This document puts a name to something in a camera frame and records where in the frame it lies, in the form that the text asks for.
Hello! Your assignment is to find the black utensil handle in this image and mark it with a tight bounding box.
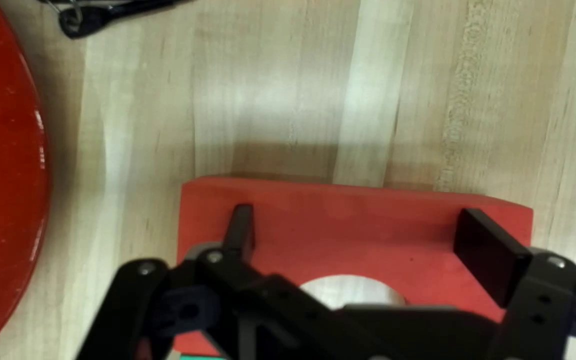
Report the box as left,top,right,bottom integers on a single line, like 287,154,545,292
40,0,194,40

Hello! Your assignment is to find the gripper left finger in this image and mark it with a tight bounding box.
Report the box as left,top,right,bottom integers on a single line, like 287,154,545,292
75,203,341,360

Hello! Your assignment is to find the red wooden block with hole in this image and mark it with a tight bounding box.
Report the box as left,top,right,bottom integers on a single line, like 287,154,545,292
173,175,534,358

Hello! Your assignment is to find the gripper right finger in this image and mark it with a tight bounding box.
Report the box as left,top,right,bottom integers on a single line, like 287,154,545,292
453,208,576,360

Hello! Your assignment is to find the red plate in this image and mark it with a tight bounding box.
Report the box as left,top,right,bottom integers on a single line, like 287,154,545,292
0,0,52,360

